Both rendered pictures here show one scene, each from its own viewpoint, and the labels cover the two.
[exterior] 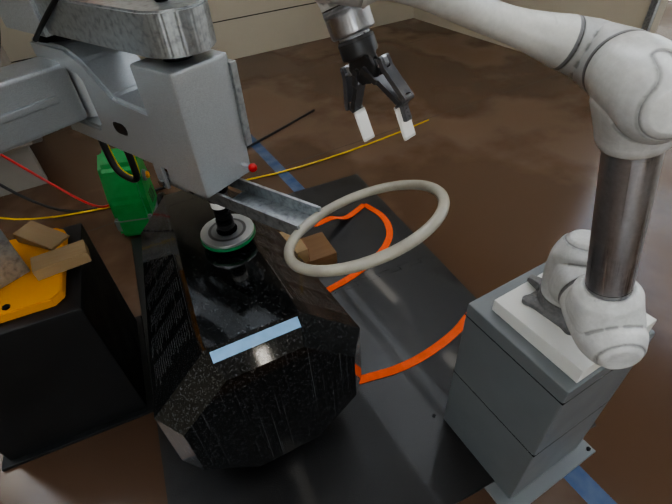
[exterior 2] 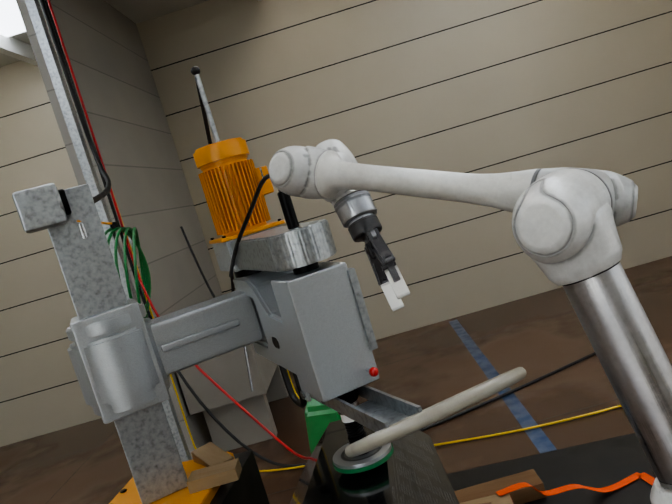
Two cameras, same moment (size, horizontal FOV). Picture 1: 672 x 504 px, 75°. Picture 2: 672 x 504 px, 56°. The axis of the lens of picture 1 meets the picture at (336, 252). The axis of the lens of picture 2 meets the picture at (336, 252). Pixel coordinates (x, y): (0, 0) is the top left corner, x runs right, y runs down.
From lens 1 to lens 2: 0.86 m
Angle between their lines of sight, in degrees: 45
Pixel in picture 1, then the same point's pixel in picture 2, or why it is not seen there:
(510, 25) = (469, 189)
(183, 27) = (298, 244)
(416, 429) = not seen: outside the picture
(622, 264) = (651, 425)
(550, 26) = (505, 183)
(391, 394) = not seen: outside the picture
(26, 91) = (215, 315)
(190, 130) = (305, 330)
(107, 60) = not seen: hidden behind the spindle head
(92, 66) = (261, 290)
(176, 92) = (292, 296)
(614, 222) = (606, 364)
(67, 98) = (247, 321)
